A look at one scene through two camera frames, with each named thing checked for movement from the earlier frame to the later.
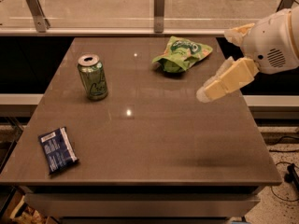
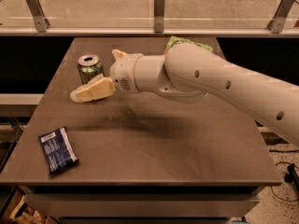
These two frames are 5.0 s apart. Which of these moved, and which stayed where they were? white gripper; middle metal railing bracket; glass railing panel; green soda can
Moved: white gripper
Stayed: middle metal railing bracket; green soda can; glass railing panel
